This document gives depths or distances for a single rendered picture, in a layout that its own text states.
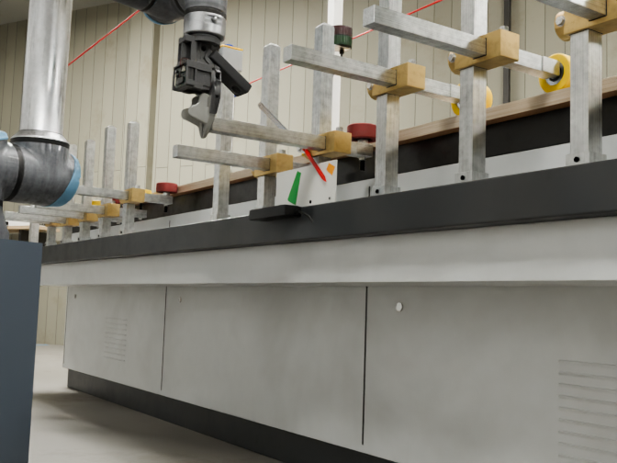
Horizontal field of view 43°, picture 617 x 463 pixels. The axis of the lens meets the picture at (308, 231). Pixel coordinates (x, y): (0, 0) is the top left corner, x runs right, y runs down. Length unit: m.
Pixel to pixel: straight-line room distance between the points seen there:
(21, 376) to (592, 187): 1.41
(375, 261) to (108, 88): 6.43
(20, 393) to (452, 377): 1.04
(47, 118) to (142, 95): 5.38
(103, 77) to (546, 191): 6.95
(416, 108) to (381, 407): 4.40
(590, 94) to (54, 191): 1.37
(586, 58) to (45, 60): 1.40
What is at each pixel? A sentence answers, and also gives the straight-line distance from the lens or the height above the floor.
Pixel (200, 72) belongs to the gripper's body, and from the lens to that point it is 1.68.
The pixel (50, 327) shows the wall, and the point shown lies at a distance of 8.09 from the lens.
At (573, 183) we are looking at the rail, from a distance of 1.29.
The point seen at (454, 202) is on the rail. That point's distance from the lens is 1.46.
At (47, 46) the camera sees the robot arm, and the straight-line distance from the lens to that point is 2.21.
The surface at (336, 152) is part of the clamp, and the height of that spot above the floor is 0.82.
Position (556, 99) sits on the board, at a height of 0.88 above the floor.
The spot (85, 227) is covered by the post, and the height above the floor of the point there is 0.76.
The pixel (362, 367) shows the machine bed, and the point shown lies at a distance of 2.04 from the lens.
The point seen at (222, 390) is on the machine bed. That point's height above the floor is 0.17.
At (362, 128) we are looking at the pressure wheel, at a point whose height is 0.89.
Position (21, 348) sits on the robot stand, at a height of 0.34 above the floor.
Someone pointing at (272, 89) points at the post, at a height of 1.04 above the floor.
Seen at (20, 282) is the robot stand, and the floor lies 0.50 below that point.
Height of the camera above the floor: 0.47
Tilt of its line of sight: 5 degrees up
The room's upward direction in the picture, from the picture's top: 2 degrees clockwise
